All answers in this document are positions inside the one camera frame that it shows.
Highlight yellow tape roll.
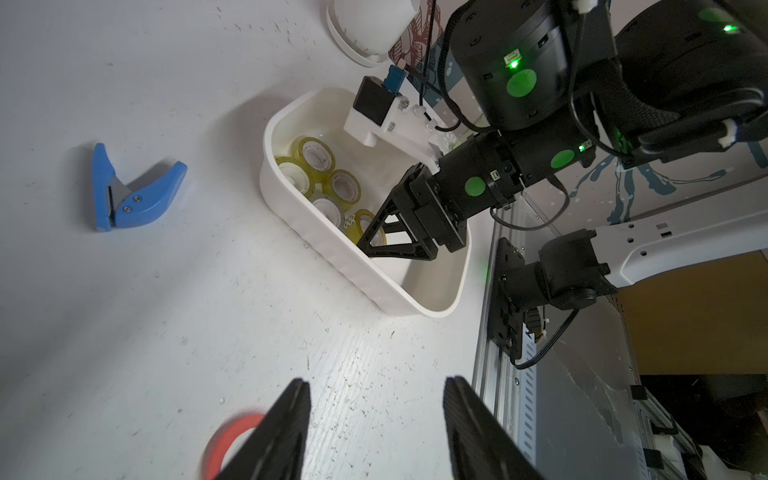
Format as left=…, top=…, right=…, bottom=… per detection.
left=292, top=136, right=336, bottom=183
left=322, top=169, right=362, bottom=211
left=345, top=209, right=387, bottom=246
left=275, top=156, right=315, bottom=199

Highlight red tape roll right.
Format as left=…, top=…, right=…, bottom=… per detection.
left=200, top=412, right=265, bottom=480

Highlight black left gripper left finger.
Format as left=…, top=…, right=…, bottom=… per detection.
left=215, top=378, right=311, bottom=479

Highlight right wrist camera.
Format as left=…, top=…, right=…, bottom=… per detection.
left=344, top=65, right=456, bottom=173

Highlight clear transparent tape roll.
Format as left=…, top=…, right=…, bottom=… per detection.
left=311, top=196, right=345, bottom=230

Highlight blue tape cutter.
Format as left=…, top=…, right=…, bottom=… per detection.
left=91, top=143, right=188, bottom=232

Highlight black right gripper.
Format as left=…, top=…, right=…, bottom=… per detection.
left=357, top=134, right=522, bottom=260

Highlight white utensil holder cup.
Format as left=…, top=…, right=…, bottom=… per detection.
left=326, top=0, right=420, bottom=68

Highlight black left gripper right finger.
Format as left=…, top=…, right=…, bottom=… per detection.
left=443, top=376, right=543, bottom=480

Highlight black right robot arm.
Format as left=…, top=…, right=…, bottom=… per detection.
left=358, top=1, right=767, bottom=260

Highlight yellow tape roll front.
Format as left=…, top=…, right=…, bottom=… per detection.
left=275, top=156, right=315, bottom=199

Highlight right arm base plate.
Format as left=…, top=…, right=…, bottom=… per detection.
left=487, top=238, right=547, bottom=362

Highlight white storage box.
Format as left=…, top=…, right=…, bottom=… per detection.
left=259, top=87, right=471, bottom=318

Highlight aluminium front rail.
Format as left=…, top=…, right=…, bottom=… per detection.
left=470, top=197, right=655, bottom=480

